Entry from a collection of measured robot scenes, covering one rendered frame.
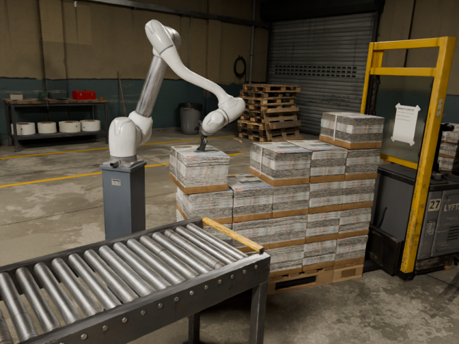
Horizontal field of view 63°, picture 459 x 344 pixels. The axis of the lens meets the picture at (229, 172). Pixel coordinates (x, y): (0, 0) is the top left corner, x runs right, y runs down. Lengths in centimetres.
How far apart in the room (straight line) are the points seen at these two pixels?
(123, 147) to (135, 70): 709
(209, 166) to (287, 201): 65
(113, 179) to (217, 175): 63
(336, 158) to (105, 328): 196
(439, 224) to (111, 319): 274
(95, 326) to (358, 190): 217
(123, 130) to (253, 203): 95
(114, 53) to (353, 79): 560
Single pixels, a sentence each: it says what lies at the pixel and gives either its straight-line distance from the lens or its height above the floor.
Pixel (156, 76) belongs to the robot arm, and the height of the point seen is 152.
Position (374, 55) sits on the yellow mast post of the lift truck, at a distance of 357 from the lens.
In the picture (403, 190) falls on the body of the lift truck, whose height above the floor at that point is 68.
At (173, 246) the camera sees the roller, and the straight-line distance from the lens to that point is 173.
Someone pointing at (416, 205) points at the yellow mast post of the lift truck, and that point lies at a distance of 314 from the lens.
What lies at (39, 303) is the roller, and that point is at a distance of 145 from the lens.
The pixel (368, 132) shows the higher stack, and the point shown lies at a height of 119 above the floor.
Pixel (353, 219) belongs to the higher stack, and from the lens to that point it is 302.
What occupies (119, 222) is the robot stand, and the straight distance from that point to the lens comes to 239.
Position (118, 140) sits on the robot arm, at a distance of 226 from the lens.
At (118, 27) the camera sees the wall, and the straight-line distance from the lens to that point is 917.
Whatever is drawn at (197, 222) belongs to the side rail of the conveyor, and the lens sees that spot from 200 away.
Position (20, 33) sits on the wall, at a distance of 855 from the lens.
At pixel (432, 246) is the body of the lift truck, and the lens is 353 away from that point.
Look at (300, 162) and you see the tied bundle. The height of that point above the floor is 99.
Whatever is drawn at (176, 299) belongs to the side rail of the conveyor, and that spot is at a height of 77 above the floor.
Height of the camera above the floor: 156
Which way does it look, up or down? 15 degrees down
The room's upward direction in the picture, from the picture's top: 2 degrees clockwise
